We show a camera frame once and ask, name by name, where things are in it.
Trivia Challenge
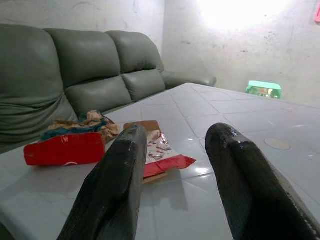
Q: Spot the red carton box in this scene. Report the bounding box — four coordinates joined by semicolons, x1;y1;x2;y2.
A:
23;132;106;167

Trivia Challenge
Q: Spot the green plastic stool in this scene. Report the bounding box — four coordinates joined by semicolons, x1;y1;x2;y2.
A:
244;80;282;101

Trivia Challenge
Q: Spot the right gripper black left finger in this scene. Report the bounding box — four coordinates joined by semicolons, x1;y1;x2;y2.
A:
56;124;148;240

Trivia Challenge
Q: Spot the grey-green leather sofa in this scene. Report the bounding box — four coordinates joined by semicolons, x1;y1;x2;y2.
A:
0;23;217;155

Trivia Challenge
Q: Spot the red printed carton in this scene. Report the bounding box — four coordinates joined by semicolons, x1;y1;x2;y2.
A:
123;120;197;185

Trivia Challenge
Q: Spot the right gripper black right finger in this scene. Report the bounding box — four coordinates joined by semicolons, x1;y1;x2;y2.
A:
204;122;320;240

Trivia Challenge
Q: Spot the pink plastic object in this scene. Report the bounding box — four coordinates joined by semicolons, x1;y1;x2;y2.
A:
312;4;320;26

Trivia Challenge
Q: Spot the crumpled brown paper bag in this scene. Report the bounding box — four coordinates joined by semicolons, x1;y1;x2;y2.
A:
41;109;120;145

